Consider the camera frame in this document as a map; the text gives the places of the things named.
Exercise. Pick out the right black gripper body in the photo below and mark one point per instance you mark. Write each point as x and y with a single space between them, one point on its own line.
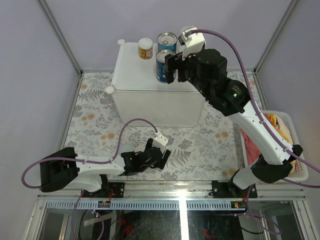
188 72

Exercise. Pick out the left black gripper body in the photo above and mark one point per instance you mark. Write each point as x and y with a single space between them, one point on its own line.
157 165

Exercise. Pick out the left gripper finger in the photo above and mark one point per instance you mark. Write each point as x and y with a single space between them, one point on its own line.
164 159
149 144

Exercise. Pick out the blue can silver top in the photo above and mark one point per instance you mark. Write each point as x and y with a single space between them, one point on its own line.
161 74

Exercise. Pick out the blue can with clear lid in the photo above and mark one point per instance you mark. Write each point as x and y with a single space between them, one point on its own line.
167 41

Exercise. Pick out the short orange can white lid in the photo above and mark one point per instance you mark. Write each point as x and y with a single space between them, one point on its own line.
145 48

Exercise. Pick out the orange tall can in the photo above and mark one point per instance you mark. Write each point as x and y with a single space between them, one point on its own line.
185 28

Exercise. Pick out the white plastic cube cabinet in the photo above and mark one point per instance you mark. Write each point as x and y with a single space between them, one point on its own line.
137 93

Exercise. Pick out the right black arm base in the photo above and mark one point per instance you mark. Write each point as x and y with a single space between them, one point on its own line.
226 190

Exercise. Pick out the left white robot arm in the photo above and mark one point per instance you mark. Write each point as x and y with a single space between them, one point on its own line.
65 169

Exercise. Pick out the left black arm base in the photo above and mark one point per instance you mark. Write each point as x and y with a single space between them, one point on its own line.
107 190

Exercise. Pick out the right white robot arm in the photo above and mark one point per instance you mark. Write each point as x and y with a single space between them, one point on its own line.
275 162

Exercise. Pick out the red cloth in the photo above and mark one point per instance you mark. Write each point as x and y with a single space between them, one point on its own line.
251 150

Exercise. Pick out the yellow cloth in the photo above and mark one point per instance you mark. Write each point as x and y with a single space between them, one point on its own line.
280 127

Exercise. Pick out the white laundry basket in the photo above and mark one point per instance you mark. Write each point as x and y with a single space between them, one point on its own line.
300 173

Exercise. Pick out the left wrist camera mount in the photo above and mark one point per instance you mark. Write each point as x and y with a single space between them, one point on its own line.
160 141

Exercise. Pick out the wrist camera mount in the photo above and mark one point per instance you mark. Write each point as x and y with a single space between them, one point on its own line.
160 141
194 43

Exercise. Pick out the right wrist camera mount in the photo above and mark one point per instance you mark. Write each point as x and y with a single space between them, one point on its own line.
194 43

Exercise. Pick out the aluminium rail frame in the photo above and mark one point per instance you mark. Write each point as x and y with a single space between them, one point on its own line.
200 190

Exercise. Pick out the white slotted cable duct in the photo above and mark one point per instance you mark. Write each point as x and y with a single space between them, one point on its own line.
213 205

